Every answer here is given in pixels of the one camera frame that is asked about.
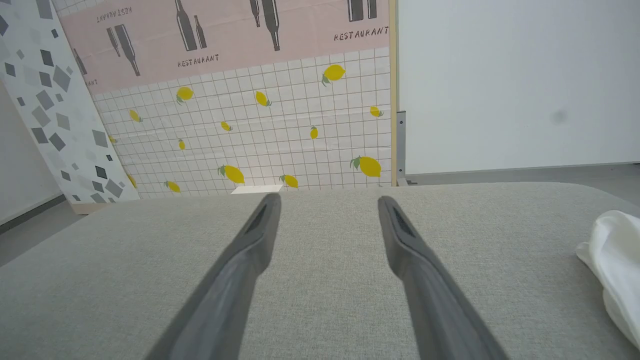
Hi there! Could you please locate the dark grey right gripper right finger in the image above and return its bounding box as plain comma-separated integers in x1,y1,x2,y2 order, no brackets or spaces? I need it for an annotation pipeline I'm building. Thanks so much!
377,195,511,360

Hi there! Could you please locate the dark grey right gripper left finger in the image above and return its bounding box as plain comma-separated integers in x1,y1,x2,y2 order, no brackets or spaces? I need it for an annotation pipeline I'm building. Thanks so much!
145,193,282,360

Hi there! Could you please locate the white long-sleeve garment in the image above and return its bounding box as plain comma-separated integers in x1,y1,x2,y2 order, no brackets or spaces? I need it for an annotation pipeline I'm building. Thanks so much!
575,210,640,351

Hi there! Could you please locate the lemon restaurant wallpaper panel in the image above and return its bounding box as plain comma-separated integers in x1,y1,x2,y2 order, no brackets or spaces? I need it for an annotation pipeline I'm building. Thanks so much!
52,0,398,201

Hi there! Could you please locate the white partition board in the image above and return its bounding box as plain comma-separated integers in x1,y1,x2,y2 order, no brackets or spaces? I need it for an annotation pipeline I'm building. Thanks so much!
396,0,640,187

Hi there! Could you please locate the grey terrazzo pattern panel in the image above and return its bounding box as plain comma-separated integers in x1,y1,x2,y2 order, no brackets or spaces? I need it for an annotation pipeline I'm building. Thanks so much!
0,0,141,216

